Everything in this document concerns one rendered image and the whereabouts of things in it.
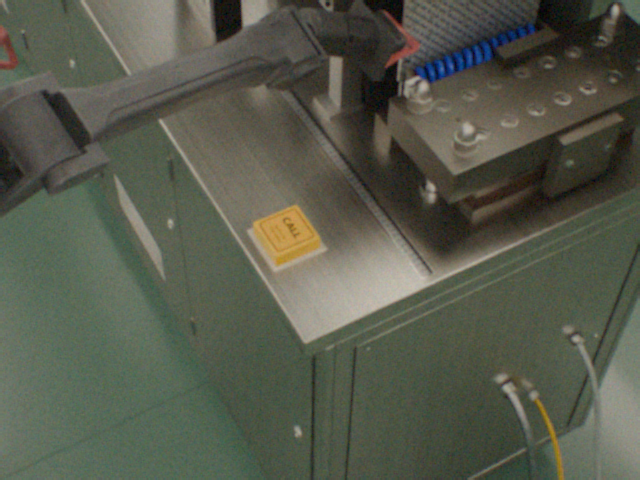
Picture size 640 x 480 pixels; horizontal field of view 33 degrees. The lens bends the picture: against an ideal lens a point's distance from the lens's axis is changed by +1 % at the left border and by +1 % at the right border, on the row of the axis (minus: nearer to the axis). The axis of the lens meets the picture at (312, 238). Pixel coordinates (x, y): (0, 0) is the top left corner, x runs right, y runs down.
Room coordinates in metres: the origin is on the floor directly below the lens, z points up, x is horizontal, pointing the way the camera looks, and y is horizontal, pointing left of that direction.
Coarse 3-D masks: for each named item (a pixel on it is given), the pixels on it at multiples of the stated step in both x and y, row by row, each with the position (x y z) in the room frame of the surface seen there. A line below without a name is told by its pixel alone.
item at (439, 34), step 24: (408, 0) 1.13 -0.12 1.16; (432, 0) 1.15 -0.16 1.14; (456, 0) 1.17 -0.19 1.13; (480, 0) 1.19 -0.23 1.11; (504, 0) 1.21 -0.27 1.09; (528, 0) 1.23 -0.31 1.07; (408, 24) 1.13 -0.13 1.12; (432, 24) 1.15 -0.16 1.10; (456, 24) 1.17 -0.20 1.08; (480, 24) 1.19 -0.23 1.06; (504, 24) 1.21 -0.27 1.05; (432, 48) 1.15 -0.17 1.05; (456, 48) 1.17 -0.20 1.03
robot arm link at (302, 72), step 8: (288, 8) 1.05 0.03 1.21; (264, 16) 1.03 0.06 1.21; (296, 16) 1.05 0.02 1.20; (304, 24) 1.04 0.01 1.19; (304, 32) 1.03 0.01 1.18; (312, 40) 1.02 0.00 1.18; (320, 48) 1.02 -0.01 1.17; (320, 56) 1.00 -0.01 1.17; (304, 64) 0.98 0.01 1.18; (312, 64) 0.98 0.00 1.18; (320, 64) 0.99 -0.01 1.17; (296, 72) 0.97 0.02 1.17; (304, 72) 0.97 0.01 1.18; (312, 72) 0.99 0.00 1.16; (288, 80) 1.04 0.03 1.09; (296, 80) 0.97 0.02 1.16; (304, 80) 0.99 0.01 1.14; (280, 88) 1.04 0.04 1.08; (288, 88) 1.05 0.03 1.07
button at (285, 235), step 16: (288, 208) 0.96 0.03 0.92; (256, 224) 0.93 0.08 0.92; (272, 224) 0.93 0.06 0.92; (288, 224) 0.94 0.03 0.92; (304, 224) 0.94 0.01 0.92; (272, 240) 0.91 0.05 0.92; (288, 240) 0.91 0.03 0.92; (304, 240) 0.91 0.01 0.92; (272, 256) 0.89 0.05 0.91; (288, 256) 0.89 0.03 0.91
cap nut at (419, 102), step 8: (424, 80) 1.07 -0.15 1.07; (416, 88) 1.06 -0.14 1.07; (424, 88) 1.05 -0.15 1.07; (416, 96) 1.05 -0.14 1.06; (424, 96) 1.05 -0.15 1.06; (408, 104) 1.06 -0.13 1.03; (416, 104) 1.05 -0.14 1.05; (424, 104) 1.05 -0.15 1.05; (432, 104) 1.06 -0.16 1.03; (416, 112) 1.05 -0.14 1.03; (424, 112) 1.05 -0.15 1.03
